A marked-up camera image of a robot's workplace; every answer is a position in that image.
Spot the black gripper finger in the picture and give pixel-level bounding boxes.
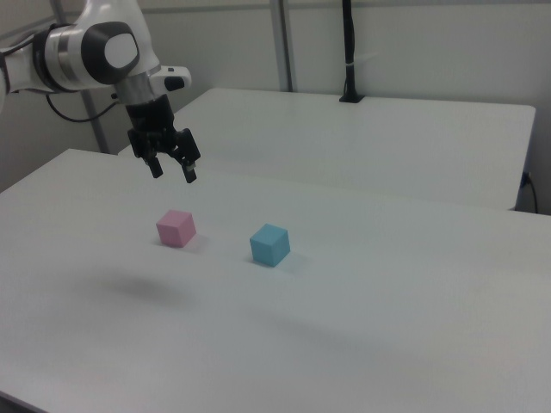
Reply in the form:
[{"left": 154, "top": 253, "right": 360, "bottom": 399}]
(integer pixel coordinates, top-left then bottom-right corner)
[
  {"left": 170, "top": 128, "right": 202, "bottom": 184},
  {"left": 143, "top": 152, "right": 164, "bottom": 179}
]

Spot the blue cube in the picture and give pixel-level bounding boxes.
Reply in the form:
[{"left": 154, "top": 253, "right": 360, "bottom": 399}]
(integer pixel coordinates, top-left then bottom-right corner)
[{"left": 249, "top": 223, "right": 291, "bottom": 268}]

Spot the pink cube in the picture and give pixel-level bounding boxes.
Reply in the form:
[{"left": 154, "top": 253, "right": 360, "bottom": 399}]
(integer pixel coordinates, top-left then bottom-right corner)
[{"left": 155, "top": 209, "right": 197, "bottom": 249}]

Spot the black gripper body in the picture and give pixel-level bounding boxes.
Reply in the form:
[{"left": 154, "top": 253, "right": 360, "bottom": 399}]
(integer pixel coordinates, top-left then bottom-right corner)
[{"left": 125, "top": 93, "right": 195, "bottom": 161}]

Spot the black camera stand pole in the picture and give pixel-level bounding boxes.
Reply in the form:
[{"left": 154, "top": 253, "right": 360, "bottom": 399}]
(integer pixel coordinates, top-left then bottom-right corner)
[{"left": 338, "top": 0, "right": 366, "bottom": 104}]

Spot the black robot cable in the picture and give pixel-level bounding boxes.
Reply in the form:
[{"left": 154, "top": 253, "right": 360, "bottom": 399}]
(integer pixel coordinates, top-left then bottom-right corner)
[{"left": 45, "top": 90, "right": 121, "bottom": 123}]

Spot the white table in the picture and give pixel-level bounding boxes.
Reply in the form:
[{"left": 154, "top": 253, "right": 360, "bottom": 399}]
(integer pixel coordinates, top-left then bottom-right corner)
[{"left": 117, "top": 88, "right": 537, "bottom": 212}]

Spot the grey wall partition post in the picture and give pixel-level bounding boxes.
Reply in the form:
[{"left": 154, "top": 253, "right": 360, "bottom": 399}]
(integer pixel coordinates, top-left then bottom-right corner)
[
  {"left": 269, "top": 0, "right": 298, "bottom": 93},
  {"left": 81, "top": 89, "right": 110, "bottom": 155}
]

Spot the black power cable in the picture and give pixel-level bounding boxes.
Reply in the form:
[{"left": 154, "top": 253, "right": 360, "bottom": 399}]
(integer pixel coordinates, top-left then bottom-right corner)
[{"left": 521, "top": 171, "right": 540, "bottom": 214}]

